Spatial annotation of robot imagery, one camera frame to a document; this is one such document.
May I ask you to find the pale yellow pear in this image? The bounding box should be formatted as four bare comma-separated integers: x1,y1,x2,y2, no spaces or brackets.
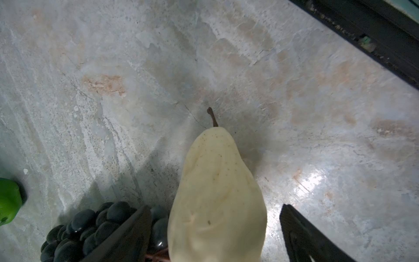
168,122,267,262

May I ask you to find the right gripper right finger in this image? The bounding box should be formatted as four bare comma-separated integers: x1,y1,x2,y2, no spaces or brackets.
279,204,355,262

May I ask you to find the black grape bunch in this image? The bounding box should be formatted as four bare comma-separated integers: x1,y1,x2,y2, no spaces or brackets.
40,202,170,262

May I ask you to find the green lime fruit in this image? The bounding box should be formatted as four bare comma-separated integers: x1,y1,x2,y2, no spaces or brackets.
0,178,22,226

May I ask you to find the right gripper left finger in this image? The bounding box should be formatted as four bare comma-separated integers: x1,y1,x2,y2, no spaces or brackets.
83,205,152,262

